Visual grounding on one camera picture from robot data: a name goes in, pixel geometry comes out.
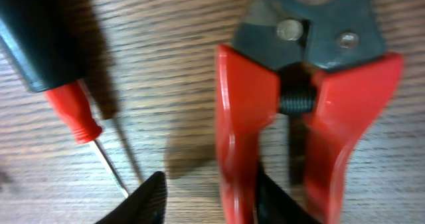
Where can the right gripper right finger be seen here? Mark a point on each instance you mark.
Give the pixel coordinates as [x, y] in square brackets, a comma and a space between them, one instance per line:
[275, 206]

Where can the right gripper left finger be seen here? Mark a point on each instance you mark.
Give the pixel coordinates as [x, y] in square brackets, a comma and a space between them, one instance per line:
[146, 205]

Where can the red handled cutting pliers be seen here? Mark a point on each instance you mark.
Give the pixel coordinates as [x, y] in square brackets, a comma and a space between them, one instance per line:
[324, 61]

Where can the black red screwdriver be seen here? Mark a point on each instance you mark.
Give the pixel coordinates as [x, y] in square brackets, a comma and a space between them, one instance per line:
[46, 58]

